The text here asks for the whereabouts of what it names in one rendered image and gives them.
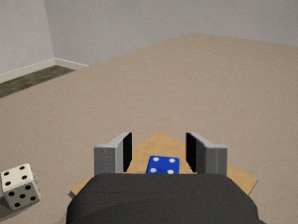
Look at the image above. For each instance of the blue die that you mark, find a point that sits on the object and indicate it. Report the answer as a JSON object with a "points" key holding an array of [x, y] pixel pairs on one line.
{"points": [[163, 165]]}

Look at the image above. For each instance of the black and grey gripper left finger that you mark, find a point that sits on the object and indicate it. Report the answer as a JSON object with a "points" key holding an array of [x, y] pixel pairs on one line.
{"points": [[114, 157]]}

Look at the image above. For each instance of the tan square mat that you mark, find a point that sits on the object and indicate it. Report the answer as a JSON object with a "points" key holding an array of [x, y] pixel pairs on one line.
{"points": [[162, 145]]}

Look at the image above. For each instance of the white die with black pips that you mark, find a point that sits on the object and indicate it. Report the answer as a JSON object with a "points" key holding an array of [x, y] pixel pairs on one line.
{"points": [[19, 186]]}

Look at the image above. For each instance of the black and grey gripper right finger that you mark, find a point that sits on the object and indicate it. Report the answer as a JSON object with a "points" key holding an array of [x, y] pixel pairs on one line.
{"points": [[204, 157]]}

